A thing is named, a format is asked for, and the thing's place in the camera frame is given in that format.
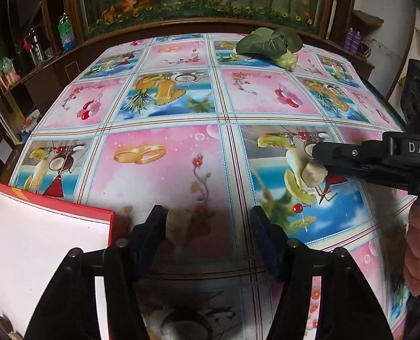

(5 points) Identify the steel thermos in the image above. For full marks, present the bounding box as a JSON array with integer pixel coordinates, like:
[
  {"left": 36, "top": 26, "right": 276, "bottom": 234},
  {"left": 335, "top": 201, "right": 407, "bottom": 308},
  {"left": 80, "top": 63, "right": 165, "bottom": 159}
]
[{"left": 27, "top": 26, "right": 46, "bottom": 65}]

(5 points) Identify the printed tablecloth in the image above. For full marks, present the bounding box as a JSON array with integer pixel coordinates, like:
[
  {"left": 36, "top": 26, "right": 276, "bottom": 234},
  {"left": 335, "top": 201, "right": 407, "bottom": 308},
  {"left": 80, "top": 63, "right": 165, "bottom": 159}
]
[{"left": 10, "top": 33, "right": 420, "bottom": 340}]

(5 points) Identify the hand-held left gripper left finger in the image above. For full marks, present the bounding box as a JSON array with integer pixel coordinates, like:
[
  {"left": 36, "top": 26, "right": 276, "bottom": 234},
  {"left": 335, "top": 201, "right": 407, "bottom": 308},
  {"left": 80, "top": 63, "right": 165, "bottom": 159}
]
[{"left": 24, "top": 204, "right": 168, "bottom": 340}]

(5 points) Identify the black bottle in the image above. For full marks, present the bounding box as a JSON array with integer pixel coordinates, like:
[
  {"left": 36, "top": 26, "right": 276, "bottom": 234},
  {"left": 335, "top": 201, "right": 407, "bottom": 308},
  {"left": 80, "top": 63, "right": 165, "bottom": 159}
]
[{"left": 14, "top": 40, "right": 32, "bottom": 75}]

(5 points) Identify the white and blue bucket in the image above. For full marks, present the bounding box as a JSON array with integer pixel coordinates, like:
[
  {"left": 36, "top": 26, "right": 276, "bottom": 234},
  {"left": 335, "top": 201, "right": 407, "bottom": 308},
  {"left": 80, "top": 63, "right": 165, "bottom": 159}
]
[{"left": 20, "top": 109, "right": 41, "bottom": 135}]

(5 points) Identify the plastic bottle with green label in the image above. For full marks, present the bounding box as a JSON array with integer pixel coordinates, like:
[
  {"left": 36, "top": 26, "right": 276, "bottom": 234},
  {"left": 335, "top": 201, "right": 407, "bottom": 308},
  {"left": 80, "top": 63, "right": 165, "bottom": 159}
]
[{"left": 57, "top": 12, "right": 77, "bottom": 51}]

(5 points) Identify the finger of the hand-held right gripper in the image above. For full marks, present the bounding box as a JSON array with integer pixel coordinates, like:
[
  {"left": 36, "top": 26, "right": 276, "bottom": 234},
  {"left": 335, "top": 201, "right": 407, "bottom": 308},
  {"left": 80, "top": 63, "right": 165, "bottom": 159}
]
[
  {"left": 307, "top": 141, "right": 385, "bottom": 171},
  {"left": 325, "top": 163, "right": 387, "bottom": 186}
]

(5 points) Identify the red box with white inside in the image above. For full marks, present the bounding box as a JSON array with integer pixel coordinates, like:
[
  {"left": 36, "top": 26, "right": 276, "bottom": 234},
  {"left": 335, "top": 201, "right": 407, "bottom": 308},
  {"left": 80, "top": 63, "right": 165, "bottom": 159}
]
[{"left": 0, "top": 179, "right": 116, "bottom": 340}]

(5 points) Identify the pink and green packet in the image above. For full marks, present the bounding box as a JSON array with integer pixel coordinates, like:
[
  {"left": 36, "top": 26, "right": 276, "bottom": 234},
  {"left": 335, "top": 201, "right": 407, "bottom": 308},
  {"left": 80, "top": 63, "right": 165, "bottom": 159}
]
[{"left": 0, "top": 57, "right": 21, "bottom": 86}]

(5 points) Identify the bok choy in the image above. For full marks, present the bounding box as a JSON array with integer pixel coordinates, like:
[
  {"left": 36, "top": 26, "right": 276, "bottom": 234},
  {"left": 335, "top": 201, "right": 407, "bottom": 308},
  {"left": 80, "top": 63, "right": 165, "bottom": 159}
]
[{"left": 235, "top": 27, "right": 303, "bottom": 71}]

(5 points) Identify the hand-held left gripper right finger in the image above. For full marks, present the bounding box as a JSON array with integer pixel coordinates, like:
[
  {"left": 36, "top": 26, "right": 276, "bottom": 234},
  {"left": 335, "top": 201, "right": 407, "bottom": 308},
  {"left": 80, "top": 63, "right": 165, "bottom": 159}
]
[{"left": 250, "top": 205, "right": 395, "bottom": 340}]

